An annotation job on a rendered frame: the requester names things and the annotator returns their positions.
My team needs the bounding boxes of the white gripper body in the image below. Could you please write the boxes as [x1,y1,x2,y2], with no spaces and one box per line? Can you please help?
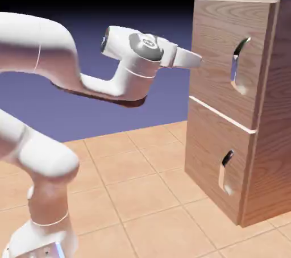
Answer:
[173,47,203,69]

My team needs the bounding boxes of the large wood cabinet door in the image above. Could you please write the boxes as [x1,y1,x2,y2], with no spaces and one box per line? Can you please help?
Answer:
[188,0,281,131]

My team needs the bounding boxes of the small wood cabinet door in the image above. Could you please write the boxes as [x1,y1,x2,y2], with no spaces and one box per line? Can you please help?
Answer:
[184,95,258,226]

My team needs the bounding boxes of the light wood cabinet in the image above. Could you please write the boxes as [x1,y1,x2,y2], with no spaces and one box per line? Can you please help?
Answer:
[184,0,291,228]

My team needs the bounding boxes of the long curved metal handle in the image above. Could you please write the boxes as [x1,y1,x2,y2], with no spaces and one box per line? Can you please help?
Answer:
[230,36,252,95]

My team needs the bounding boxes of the short curved metal handle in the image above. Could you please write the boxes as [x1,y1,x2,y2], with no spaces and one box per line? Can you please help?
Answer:
[218,149,235,195]

